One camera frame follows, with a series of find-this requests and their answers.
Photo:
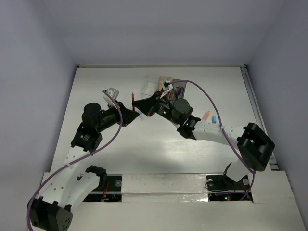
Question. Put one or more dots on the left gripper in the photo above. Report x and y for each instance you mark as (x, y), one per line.
(128, 114)

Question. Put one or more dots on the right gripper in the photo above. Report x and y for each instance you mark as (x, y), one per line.
(148, 106)

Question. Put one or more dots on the red patterned pen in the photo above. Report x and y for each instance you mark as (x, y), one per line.
(132, 100)

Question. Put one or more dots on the red gel pen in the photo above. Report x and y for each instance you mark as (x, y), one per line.
(175, 93)

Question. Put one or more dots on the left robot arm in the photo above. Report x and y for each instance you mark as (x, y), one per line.
(53, 204)

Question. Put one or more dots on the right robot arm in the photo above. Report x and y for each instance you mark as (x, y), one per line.
(252, 145)

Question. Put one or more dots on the blue glue tube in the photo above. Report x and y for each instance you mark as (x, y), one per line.
(142, 116)

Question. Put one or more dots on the clear plastic container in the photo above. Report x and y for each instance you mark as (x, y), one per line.
(150, 84)

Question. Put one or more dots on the orange plastic container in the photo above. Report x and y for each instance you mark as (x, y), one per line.
(161, 80)

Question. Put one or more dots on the dark grey plastic container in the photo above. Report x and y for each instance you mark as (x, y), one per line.
(176, 85)

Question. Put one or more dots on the orange glue tube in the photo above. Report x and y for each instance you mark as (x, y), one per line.
(206, 115)

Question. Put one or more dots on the blue eraser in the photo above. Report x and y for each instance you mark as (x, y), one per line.
(214, 119)

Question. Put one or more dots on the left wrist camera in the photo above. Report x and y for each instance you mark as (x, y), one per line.
(112, 92)

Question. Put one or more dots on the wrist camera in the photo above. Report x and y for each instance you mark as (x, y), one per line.
(165, 87)
(112, 92)

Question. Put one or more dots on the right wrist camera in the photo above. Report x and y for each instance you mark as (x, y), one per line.
(165, 87)

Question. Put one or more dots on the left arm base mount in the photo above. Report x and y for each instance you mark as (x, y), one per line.
(110, 193)

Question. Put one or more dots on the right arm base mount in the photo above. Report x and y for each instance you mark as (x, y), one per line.
(231, 185)

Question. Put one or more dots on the aluminium rail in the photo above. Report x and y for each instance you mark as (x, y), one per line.
(257, 113)

